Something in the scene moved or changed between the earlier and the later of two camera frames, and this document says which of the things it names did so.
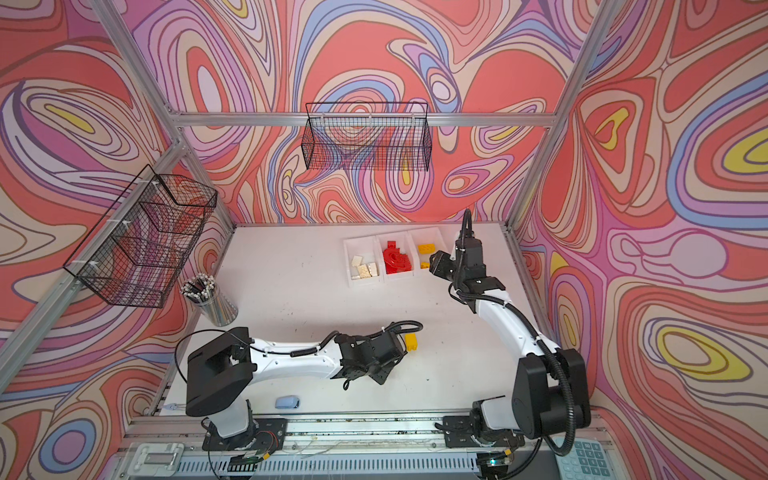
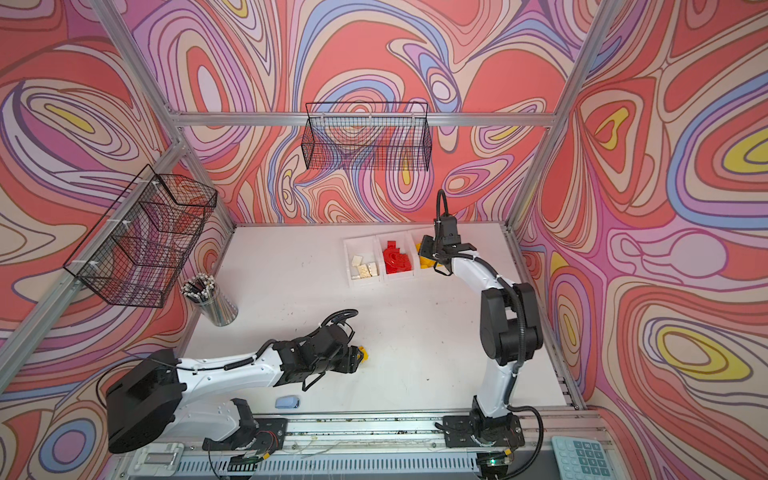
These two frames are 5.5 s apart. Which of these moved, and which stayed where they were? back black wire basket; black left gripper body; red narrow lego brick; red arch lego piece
Moved: black left gripper body
Stayed: red arch lego piece; back black wire basket; red narrow lego brick
